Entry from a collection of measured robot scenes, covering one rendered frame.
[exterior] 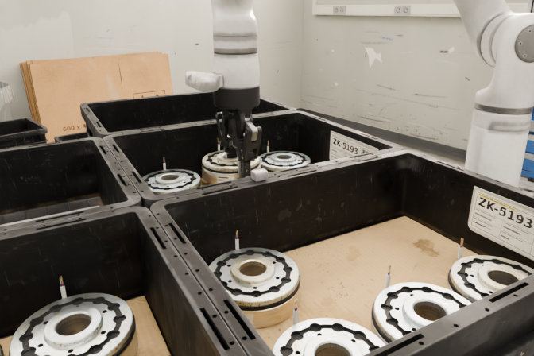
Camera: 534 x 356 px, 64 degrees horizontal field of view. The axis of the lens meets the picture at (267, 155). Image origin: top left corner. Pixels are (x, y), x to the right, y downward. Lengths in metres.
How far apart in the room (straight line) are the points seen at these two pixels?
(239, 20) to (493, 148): 0.48
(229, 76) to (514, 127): 0.48
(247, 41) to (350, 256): 0.34
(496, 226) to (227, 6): 0.48
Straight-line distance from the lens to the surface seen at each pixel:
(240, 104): 0.67
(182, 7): 3.86
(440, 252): 0.62
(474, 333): 0.35
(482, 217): 0.61
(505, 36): 0.79
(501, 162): 0.84
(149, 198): 0.50
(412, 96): 3.83
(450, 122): 3.68
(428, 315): 0.47
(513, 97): 0.81
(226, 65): 0.66
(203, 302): 0.33
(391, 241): 0.62
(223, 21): 0.66
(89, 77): 3.42
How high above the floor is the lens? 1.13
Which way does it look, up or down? 19 degrees down
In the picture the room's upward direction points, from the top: straight up
